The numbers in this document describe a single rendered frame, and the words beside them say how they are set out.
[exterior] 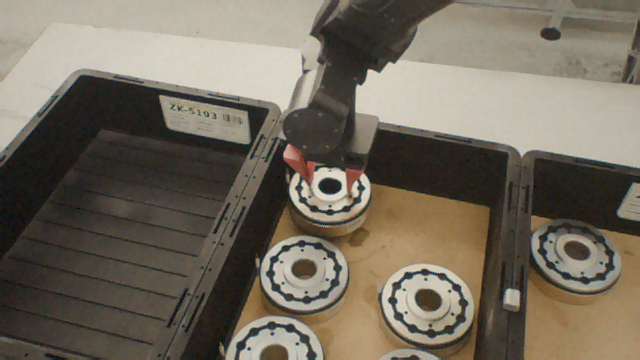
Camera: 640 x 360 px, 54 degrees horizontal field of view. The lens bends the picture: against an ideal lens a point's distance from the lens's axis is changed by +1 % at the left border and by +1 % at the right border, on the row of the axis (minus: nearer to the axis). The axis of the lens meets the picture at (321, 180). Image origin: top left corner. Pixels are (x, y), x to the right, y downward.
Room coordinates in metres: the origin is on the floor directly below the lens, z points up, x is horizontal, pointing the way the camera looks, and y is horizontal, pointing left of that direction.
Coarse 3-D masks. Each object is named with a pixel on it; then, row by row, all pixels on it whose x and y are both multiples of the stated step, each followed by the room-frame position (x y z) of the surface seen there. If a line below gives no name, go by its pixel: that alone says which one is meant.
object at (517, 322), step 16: (528, 160) 0.51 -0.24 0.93; (544, 160) 0.51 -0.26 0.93; (560, 160) 0.51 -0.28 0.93; (576, 160) 0.51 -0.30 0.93; (592, 160) 0.51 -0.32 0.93; (528, 176) 0.49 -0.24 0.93; (624, 176) 0.49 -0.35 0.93; (528, 192) 0.47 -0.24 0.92; (528, 208) 0.44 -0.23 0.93; (528, 224) 0.42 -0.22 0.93; (528, 240) 0.39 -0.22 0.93; (528, 256) 0.37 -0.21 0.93; (512, 272) 0.35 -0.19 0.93; (512, 288) 0.34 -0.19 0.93; (512, 320) 0.30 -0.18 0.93; (512, 336) 0.28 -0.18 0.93; (512, 352) 0.27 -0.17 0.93
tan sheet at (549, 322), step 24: (624, 240) 0.47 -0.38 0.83; (624, 264) 0.43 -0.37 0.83; (528, 288) 0.40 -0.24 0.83; (624, 288) 0.40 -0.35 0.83; (528, 312) 0.37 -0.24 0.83; (552, 312) 0.37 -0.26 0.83; (576, 312) 0.37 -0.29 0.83; (600, 312) 0.37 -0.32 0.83; (624, 312) 0.37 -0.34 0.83; (528, 336) 0.34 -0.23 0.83; (552, 336) 0.34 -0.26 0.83; (576, 336) 0.34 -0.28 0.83; (600, 336) 0.34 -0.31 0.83; (624, 336) 0.34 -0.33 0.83
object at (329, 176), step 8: (320, 176) 0.53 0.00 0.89; (328, 176) 0.53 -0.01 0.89; (336, 176) 0.53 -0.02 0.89; (312, 184) 0.51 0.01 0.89; (344, 184) 0.51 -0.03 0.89; (312, 192) 0.50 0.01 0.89; (320, 192) 0.50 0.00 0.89; (344, 192) 0.50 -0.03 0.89; (320, 200) 0.49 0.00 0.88; (328, 200) 0.49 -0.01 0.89; (336, 200) 0.49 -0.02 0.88
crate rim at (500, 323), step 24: (456, 144) 0.54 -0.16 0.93; (480, 144) 0.54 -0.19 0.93; (504, 144) 0.54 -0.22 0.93; (264, 168) 0.50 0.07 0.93; (504, 192) 0.46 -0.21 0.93; (240, 216) 0.44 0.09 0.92; (504, 216) 0.43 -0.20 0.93; (504, 240) 0.39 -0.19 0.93; (216, 264) 0.36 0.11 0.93; (504, 264) 0.37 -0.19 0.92; (504, 288) 0.34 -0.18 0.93; (192, 312) 0.31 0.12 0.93; (504, 312) 0.31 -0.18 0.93; (192, 336) 0.29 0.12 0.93; (504, 336) 0.28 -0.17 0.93
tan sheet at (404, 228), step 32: (384, 192) 0.55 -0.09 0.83; (288, 224) 0.49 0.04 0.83; (384, 224) 0.49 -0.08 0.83; (416, 224) 0.49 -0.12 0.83; (448, 224) 0.49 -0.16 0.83; (480, 224) 0.49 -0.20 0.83; (352, 256) 0.44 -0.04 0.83; (384, 256) 0.44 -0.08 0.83; (416, 256) 0.44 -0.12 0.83; (448, 256) 0.44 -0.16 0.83; (480, 256) 0.44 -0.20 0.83; (256, 288) 0.40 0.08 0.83; (352, 288) 0.40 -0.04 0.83; (480, 288) 0.40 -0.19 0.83; (256, 320) 0.36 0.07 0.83; (352, 320) 0.36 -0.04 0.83; (352, 352) 0.32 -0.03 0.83; (384, 352) 0.32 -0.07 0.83
